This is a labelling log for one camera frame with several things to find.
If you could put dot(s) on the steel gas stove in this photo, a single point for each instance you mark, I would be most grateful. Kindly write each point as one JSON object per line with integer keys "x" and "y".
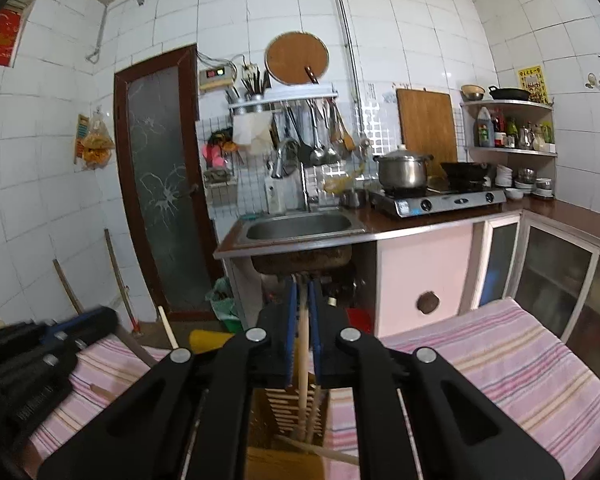
{"x": 440, "y": 202}

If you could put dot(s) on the brown frosted glass door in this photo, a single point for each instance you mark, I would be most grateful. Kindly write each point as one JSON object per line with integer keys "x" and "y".
{"x": 160, "y": 185}

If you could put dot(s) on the black wok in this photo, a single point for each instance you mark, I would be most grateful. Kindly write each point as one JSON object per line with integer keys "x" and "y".
{"x": 465, "y": 170}

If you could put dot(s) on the rectangular wooden cutting board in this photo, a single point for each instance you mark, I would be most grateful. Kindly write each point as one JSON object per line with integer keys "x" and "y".
{"x": 426, "y": 125}

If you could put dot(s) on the long wooden pole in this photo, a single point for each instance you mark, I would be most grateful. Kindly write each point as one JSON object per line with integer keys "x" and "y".
{"x": 120, "y": 280}

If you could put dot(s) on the orange hanging bag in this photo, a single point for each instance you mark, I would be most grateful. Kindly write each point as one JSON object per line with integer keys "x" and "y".
{"x": 96, "y": 142}

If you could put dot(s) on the wall control box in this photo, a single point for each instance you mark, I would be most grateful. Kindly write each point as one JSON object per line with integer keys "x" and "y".
{"x": 216, "y": 78}

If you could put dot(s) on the small metal bowl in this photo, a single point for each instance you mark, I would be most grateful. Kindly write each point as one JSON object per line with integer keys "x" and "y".
{"x": 472, "y": 92}

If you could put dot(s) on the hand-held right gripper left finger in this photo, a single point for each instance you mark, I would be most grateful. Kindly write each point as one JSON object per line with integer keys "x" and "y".
{"x": 292, "y": 340}

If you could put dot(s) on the row of hanging kitchen utensils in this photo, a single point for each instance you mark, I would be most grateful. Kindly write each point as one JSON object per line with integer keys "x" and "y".
{"x": 325, "y": 135}

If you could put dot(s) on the cooking oil bottle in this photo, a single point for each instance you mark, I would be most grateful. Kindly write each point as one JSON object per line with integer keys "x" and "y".
{"x": 484, "y": 127}

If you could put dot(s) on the yellow wall poster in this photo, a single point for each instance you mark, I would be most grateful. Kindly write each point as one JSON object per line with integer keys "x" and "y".
{"x": 532, "y": 85}

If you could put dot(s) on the pink hanging scrubber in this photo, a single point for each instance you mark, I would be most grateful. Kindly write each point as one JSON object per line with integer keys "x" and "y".
{"x": 217, "y": 152}

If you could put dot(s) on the kitchen counter cabinet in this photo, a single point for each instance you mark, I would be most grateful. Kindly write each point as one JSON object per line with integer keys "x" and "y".
{"x": 420, "y": 260}

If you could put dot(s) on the steel sink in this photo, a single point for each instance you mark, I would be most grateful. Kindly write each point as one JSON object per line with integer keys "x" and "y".
{"x": 300, "y": 227}

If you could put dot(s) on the white hanging towel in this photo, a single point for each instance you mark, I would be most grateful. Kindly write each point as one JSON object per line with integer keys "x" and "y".
{"x": 250, "y": 132}

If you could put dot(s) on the pink striped cloth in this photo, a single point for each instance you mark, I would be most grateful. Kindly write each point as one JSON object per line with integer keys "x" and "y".
{"x": 480, "y": 360}

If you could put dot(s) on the white framed cabinet door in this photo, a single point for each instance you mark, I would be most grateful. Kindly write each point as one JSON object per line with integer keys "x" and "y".
{"x": 497, "y": 265}

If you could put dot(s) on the steel wall utensil rack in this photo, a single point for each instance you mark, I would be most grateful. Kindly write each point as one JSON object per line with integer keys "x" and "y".
{"x": 285, "y": 100}

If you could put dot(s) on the steel corner shelf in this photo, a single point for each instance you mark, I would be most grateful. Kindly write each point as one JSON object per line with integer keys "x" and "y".
{"x": 510, "y": 150}

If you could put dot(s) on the green waste bin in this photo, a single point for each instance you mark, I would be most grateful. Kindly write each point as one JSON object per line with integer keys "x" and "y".
{"x": 225, "y": 305}

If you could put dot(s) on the wooden chopstick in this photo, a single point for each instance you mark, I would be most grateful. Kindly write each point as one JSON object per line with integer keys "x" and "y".
{"x": 320, "y": 450}
{"x": 303, "y": 310}

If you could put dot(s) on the steel cooking pot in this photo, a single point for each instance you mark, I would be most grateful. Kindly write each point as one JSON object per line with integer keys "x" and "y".
{"x": 402, "y": 170}

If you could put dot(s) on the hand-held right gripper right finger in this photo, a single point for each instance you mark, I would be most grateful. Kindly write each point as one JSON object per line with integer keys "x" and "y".
{"x": 316, "y": 340}

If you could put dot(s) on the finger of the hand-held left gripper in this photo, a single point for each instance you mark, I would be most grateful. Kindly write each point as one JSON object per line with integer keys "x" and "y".
{"x": 85, "y": 322}
{"x": 30, "y": 367}

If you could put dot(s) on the steel sink faucet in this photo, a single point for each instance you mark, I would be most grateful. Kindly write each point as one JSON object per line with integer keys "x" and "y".
{"x": 292, "y": 160}

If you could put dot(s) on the red wall poster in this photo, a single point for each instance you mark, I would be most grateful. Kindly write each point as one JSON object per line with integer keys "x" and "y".
{"x": 0, "y": 35}

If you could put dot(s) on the black frying pan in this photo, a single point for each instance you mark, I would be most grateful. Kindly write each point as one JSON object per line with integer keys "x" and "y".
{"x": 509, "y": 93}

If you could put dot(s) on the decorative wall sticker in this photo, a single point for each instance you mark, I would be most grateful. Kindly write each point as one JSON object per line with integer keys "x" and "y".
{"x": 597, "y": 77}

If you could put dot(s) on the grey wall pipe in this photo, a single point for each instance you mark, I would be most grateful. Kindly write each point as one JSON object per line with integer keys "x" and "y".
{"x": 347, "y": 50}

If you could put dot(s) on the yellow mesh bag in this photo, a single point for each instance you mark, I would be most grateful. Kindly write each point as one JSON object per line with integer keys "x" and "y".
{"x": 342, "y": 182}

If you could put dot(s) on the stack of white bowls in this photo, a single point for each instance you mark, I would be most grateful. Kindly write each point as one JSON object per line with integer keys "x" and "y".
{"x": 525, "y": 185}

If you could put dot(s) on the short wooden pole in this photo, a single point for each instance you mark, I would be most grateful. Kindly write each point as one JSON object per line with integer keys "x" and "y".
{"x": 69, "y": 287}

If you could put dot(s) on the wooden stick utensil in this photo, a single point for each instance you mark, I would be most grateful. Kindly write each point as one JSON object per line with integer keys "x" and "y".
{"x": 167, "y": 327}

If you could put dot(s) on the red plastic basin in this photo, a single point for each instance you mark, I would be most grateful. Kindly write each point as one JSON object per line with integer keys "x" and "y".
{"x": 361, "y": 321}

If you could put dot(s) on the round wooden board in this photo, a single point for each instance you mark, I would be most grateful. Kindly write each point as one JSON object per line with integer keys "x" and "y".
{"x": 296, "y": 57}

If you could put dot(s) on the steel cutlery cup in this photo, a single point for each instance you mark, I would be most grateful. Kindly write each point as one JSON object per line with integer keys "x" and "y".
{"x": 254, "y": 87}

